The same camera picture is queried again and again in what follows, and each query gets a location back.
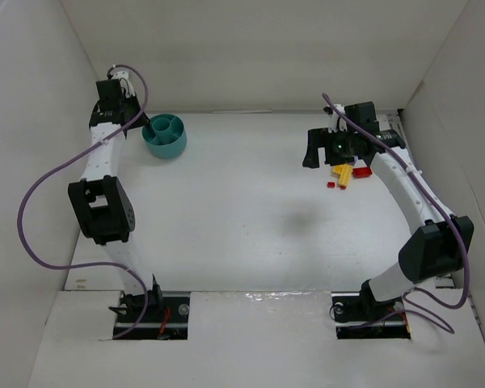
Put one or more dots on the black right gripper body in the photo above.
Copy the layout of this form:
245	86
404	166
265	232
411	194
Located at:
318	144

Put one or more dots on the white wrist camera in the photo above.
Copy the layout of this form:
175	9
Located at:
123	76
334	124

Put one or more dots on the yellow long lego plate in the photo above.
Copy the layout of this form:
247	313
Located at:
344	179

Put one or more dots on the red large lego brick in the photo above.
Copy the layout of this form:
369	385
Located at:
361	172

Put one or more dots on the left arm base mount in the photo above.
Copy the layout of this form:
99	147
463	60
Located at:
161	321

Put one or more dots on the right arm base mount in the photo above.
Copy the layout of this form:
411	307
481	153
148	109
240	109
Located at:
355	321

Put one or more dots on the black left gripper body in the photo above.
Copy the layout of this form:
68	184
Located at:
133	111

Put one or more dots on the teal divided round container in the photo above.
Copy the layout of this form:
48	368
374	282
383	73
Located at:
170	138

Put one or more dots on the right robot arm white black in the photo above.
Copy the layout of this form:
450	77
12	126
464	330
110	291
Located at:
440	239

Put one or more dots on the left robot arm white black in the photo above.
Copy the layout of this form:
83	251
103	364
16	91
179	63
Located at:
104	212

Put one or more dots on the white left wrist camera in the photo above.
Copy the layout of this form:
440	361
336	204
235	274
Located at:
123	76

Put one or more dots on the yellow lego brick upside down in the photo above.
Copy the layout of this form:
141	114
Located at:
343	168

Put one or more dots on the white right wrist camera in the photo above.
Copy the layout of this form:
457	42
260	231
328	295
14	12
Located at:
334	124

